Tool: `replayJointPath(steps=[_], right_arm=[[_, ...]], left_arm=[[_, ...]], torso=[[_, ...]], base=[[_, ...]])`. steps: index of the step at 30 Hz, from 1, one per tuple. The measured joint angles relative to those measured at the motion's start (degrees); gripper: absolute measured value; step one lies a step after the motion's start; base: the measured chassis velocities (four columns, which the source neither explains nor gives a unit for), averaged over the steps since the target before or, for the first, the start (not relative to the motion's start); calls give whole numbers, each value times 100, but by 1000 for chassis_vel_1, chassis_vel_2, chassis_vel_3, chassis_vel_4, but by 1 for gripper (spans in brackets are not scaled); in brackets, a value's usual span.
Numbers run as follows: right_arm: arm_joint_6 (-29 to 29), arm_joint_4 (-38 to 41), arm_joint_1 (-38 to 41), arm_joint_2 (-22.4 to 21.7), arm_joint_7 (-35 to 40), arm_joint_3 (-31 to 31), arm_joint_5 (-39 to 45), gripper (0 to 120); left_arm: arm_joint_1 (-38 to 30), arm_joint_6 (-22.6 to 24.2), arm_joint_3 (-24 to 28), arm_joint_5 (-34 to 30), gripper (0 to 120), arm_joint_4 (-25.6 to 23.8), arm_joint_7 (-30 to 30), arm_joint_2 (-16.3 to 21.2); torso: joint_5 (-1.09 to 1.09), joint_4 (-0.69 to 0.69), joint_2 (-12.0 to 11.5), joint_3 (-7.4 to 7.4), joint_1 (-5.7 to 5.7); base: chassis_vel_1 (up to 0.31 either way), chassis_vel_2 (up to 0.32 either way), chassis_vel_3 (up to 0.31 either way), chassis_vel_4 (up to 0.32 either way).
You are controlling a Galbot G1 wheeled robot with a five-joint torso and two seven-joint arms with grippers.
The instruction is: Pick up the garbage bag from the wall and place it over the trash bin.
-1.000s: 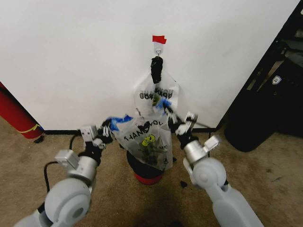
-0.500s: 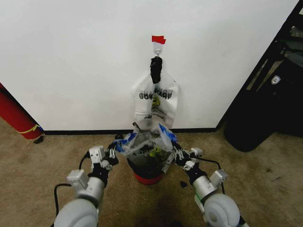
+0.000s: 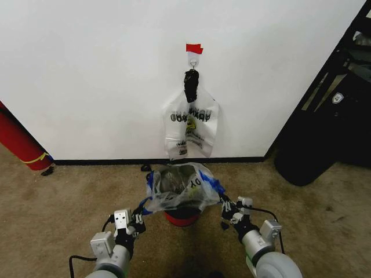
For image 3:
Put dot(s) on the black cylindrical bag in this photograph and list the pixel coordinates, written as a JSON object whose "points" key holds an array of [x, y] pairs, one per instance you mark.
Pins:
{"points": [[304, 162]]}

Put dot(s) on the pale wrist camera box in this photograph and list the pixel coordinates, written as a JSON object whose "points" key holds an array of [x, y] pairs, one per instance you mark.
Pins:
{"points": [[245, 205], [123, 219]]}

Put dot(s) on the clear adhesive wall hook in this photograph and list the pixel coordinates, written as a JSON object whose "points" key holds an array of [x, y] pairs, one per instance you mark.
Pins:
{"points": [[192, 60]]}

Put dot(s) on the small black floor object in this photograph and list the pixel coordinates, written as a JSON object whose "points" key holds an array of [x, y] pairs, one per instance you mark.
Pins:
{"points": [[47, 171], [145, 168]]}

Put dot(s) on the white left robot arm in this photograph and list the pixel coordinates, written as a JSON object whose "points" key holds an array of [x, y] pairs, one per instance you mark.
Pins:
{"points": [[111, 260]]}

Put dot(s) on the red trash bin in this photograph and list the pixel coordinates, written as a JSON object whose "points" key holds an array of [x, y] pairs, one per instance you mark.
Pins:
{"points": [[181, 219]]}

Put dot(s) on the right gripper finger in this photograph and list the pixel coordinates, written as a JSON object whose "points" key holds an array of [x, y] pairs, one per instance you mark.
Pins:
{"points": [[227, 204], [226, 220]]}

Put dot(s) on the black shelf rack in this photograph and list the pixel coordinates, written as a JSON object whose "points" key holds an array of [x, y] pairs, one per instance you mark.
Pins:
{"points": [[339, 75]]}

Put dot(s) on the red roll with yellow band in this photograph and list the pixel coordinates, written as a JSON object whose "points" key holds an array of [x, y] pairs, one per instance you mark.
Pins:
{"points": [[20, 142]]}

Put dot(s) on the clear printed garbage bag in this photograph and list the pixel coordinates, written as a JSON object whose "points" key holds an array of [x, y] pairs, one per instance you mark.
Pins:
{"points": [[203, 127]]}

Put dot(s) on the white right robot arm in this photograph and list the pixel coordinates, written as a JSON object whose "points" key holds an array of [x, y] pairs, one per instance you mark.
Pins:
{"points": [[266, 255]]}

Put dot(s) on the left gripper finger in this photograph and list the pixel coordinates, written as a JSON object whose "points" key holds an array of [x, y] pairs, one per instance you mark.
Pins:
{"points": [[135, 216], [141, 223]]}

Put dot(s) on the red tape strip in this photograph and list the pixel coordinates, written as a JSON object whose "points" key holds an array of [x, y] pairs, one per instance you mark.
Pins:
{"points": [[193, 48]]}

